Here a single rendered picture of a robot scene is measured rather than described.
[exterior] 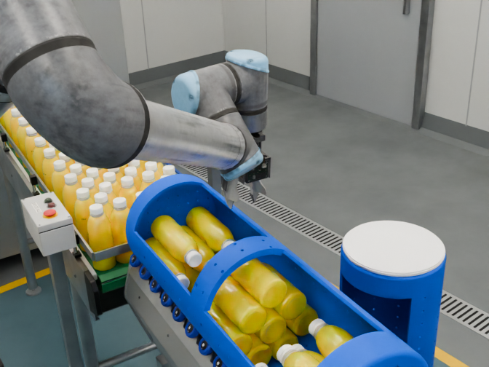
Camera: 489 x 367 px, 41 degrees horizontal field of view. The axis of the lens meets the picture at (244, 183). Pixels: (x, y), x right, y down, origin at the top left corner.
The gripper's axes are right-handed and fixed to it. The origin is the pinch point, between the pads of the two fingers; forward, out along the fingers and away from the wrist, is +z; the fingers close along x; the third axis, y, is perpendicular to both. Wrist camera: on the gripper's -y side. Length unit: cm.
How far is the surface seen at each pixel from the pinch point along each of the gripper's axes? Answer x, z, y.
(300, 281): 8.0, 17.3, 15.2
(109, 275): -23, 41, -39
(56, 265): -35, 41, -51
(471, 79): 302, 89, -190
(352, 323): 8.1, 15.2, 35.0
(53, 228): -36, 23, -45
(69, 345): -36, 72, -49
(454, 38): 299, 63, -211
